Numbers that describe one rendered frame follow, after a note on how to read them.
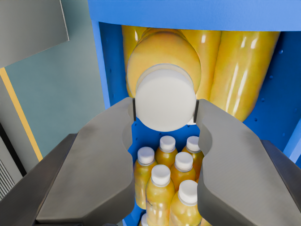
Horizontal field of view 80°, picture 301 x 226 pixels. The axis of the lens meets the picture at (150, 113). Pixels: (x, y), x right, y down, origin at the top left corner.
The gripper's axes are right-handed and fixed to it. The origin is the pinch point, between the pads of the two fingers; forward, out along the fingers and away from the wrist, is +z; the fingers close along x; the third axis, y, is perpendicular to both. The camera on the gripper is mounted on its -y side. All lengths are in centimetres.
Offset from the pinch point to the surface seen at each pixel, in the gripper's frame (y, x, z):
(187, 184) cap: 23.8, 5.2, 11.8
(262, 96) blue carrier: 9.3, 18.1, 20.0
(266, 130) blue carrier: 14.3, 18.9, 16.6
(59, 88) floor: 57, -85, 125
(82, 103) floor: 71, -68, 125
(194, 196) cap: 23.8, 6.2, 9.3
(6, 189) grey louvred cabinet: 154, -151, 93
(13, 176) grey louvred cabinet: 150, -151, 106
